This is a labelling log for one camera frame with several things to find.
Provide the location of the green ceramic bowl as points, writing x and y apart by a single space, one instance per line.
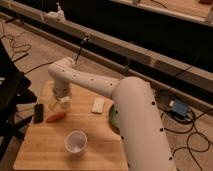
113 117

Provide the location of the black rectangular device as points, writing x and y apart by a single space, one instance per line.
38 113

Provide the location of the wooden cutting board table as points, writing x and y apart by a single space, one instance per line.
43 148

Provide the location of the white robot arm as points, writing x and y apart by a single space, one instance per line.
144 139

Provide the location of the blue electronics box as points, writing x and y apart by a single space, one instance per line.
179 108

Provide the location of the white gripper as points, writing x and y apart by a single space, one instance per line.
62 95

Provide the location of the white paper cup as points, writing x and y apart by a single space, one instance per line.
76 142

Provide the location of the white rectangular sponge block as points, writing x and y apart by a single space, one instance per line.
98 105

